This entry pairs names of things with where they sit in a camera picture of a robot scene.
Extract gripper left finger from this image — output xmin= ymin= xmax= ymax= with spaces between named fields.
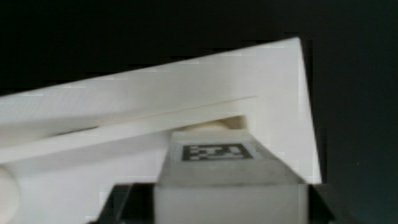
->
xmin=87 ymin=183 xmax=154 ymax=224

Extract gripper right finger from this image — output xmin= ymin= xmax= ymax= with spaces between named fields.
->
xmin=309 ymin=184 xmax=355 ymax=224

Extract white leg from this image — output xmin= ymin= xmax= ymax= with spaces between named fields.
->
xmin=154 ymin=121 xmax=309 ymax=224

